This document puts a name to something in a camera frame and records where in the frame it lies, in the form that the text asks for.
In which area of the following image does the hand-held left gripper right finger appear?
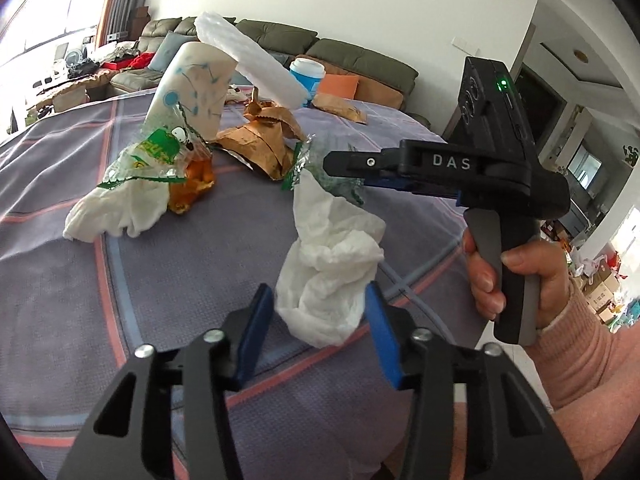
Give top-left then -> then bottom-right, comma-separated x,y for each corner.
364,280 -> 583,480

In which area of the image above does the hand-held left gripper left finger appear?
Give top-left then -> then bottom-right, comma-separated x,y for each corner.
62,282 -> 276,480

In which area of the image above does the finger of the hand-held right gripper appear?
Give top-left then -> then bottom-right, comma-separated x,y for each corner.
364,175 -> 417,194
322,149 -> 403,179

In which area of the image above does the gold foil packet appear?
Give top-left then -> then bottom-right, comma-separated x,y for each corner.
312,92 -> 369,124

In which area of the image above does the green silver wrapper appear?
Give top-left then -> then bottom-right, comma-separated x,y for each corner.
280,135 -> 367,207

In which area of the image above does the white tissue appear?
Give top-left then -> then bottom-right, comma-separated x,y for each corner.
275,175 -> 387,349
63,179 -> 169,244

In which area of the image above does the brown packet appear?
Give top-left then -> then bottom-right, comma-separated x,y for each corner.
215,122 -> 297,182
243,100 -> 309,141

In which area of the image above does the orange peel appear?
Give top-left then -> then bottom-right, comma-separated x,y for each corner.
167,152 -> 216,214

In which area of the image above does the white blue-patterned paper cup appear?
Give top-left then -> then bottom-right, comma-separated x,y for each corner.
145,41 -> 239,144

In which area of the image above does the green white snack wrapper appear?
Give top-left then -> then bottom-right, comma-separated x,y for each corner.
102,124 -> 202,192

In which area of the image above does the person's right forearm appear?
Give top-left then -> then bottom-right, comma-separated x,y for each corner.
529,272 -> 640,480

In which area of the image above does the person's right hand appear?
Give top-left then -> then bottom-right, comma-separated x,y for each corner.
462,232 -> 572,333

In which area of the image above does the orange cushion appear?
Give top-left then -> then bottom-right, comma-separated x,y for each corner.
316,74 -> 361,102

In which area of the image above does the blue paper cup white lid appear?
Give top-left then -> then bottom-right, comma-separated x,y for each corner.
289,57 -> 327,109

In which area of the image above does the olive green sofa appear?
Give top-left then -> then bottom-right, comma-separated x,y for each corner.
110,16 -> 432,129

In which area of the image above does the plaid grey tablecloth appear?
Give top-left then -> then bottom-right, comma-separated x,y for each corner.
0,85 -> 482,480

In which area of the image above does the open cardboard box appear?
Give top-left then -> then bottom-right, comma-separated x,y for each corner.
581,257 -> 628,322

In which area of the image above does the pile of clothes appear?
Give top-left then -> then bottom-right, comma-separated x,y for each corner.
65,42 -> 138,77

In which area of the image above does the grey orange curtain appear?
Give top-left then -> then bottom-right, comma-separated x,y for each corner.
97,0 -> 162,47

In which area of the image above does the white washing machine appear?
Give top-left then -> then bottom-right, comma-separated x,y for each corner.
52,42 -> 91,69

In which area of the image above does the large window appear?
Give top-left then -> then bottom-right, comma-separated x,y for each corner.
0,0 -> 122,77

